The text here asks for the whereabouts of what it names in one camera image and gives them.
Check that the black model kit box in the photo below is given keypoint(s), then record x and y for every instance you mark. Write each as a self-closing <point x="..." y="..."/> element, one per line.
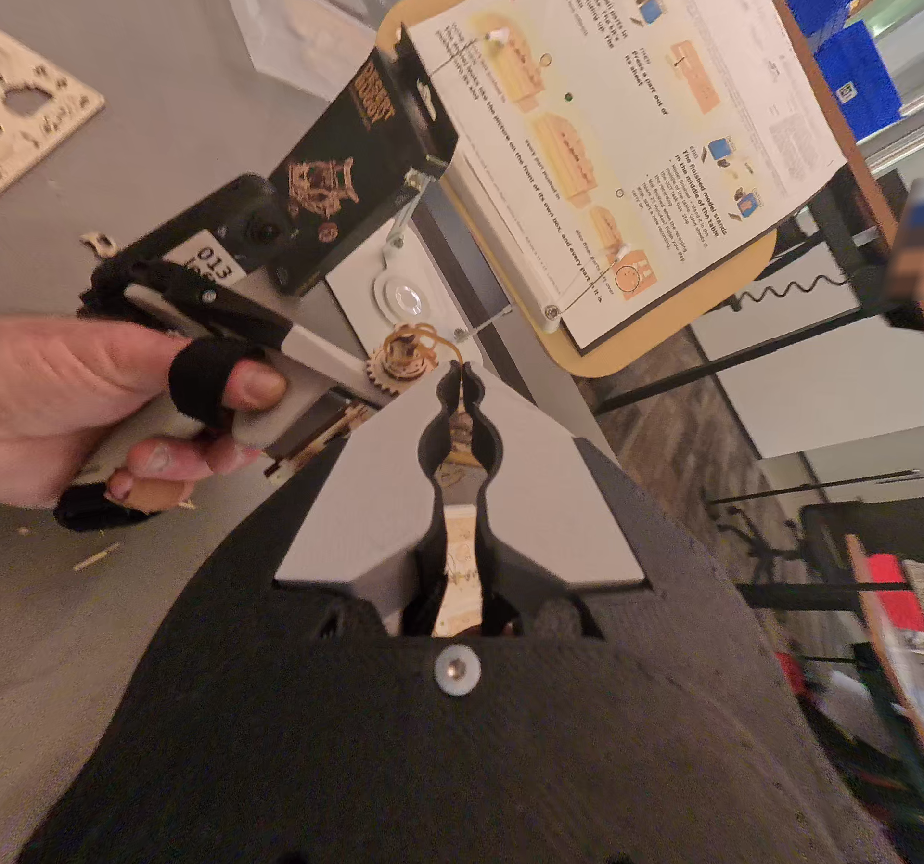
<point x="354" y="156"/>

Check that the instruction sheet stand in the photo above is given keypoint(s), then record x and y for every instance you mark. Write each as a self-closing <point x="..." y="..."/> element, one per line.
<point x="635" y="120"/>

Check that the clear plastic box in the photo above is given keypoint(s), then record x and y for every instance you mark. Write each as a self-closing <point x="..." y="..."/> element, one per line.
<point x="310" y="19"/>

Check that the wooden mechanical model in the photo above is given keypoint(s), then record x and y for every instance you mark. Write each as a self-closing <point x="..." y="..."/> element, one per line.
<point x="401" y="366"/>

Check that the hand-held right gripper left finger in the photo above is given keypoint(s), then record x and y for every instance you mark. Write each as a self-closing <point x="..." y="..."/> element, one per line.
<point x="354" y="517"/>

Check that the wooden sheet with holes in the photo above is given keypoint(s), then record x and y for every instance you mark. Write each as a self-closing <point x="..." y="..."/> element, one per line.
<point x="36" y="120"/>

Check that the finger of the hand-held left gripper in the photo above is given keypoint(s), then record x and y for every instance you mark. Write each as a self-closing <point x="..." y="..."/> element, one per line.
<point x="339" y="366"/>

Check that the small pale wooden piece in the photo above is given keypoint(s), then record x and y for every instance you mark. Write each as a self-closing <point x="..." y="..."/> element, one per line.
<point x="101" y="243"/>

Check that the person's left hand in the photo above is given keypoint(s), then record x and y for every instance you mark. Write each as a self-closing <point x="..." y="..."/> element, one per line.
<point x="72" y="387"/>

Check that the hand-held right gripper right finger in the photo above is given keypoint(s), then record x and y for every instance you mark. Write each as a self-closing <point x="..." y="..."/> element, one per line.
<point x="570" y="517"/>

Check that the wooden toothpick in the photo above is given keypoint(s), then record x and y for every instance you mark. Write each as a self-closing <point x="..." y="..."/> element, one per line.
<point x="97" y="557"/>

